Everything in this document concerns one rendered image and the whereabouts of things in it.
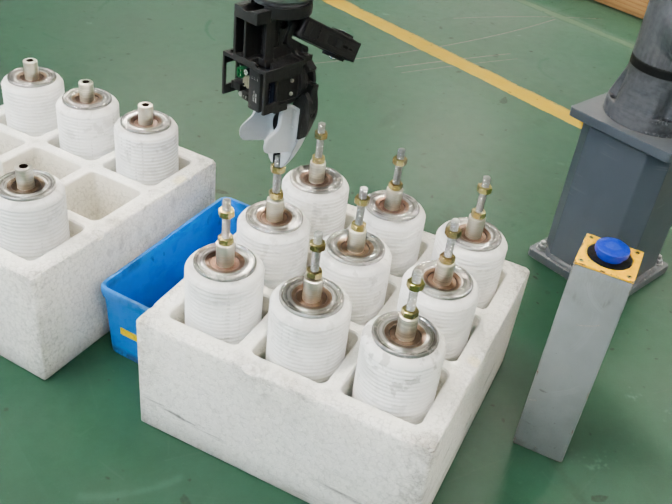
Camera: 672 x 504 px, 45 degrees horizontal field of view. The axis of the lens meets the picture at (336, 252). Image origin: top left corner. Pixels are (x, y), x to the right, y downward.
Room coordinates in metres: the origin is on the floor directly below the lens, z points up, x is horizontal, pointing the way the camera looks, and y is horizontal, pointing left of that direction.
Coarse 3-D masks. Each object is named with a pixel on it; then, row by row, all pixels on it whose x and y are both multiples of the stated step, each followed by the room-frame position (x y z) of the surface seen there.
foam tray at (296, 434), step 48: (432, 240) 0.99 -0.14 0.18; (144, 336) 0.73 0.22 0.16; (192, 336) 0.72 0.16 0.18; (480, 336) 0.79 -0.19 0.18; (144, 384) 0.73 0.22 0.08; (192, 384) 0.71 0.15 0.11; (240, 384) 0.68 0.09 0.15; (288, 384) 0.66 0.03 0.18; (336, 384) 0.67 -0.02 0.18; (480, 384) 0.78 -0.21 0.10; (192, 432) 0.71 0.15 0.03; (240, 432) 0.68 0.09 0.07; (288, 432) 0.65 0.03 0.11; (336, 432) 0.63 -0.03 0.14; (384, 432) 0.61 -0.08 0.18; (432, 432) 0.62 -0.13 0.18; (288, 480) 0.65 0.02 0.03; (336, 480) 0.63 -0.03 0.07; (384, 480) 0.61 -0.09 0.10; (432, 480) 0.62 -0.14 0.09
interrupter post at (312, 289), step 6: (306, 276) 0.73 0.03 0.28; (306, 282) 0.73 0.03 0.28; (312, 282) 0.72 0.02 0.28; (318, 282) 0.73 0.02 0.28; (306, 288) 0.73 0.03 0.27; (312, 288) 0.72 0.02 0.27; (318, 288) 0.73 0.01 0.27; (306, 294) 0.73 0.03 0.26; (312, 294) 0.72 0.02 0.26; (318, 294) 0.73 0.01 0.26; (306, 300) 0.72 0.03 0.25; (312, 300) 0.72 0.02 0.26; (318, 300) 0.73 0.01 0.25
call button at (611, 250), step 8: (600, 240) 0.81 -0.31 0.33; (608, 240) 0.81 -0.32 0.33; (616, 240) 0.81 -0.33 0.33; (600, 248) 0.79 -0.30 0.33; (608, 248) 0.80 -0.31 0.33; (616, 248) 0.80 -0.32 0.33; (624, 248) 0.80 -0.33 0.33; (600, 256) 0.79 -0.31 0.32; (608, 256) 0.78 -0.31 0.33; (616, 256) 0.78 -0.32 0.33; (624, 256) 0.79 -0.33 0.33
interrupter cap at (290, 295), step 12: (300, 276) 0.77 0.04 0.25; (288, 288) 0.74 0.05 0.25; (300, 288) 0.75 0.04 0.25; (324, 288) 0.75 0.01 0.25; (336, 288) 0.75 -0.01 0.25; (288, 300) 0.72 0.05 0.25; (300, 300) 0.73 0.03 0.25; (324, 300) 0.73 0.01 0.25; (336, 300) 0.73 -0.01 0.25; (300, 312) 0.70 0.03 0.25; (312, 312) 0.71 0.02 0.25; (324, 312) 0.71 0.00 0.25; (336, 312) 0.71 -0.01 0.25
